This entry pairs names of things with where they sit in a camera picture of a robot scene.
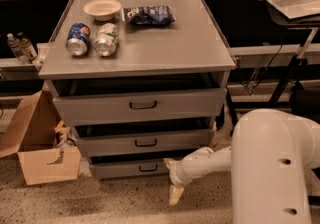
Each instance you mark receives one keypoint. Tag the brown drink bottle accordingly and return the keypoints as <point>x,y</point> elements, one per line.
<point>27,46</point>

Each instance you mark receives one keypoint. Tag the open cardboard box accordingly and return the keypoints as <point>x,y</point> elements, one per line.
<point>32,136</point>

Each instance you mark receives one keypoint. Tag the grey drawer cabinet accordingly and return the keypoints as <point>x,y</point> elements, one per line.
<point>189,45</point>

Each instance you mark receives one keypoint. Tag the blue chip bag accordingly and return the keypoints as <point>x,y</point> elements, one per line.
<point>149,15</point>

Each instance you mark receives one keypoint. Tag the black laptop stand table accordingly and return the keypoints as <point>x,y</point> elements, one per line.
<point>290,63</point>

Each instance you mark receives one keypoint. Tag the green white soda can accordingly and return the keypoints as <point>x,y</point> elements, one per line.
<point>106,40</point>

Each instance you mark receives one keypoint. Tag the blue pepsi can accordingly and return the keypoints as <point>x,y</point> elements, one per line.
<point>78,39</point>

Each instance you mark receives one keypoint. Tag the grey middle drawer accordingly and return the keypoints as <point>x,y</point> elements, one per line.
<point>143,137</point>

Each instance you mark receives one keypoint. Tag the black office chair base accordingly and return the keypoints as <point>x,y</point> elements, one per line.
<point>313,186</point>

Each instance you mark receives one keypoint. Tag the grey bottom drawer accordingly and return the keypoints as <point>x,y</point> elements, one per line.
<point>132,165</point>

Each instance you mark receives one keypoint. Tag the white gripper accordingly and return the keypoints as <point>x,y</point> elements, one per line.
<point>177,173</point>

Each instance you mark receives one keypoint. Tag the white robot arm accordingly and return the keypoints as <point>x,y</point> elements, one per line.
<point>269,152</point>

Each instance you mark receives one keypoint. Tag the grey top drawer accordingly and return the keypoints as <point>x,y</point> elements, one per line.
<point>135,99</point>

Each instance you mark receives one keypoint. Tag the white paper bowl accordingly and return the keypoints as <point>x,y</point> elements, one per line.
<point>102,10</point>

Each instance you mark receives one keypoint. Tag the clear plastic water bottle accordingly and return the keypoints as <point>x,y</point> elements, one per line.
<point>13,44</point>

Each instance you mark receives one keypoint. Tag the grey drawer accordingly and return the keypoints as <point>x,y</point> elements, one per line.
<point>143,137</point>
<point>135,99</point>
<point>132,165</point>

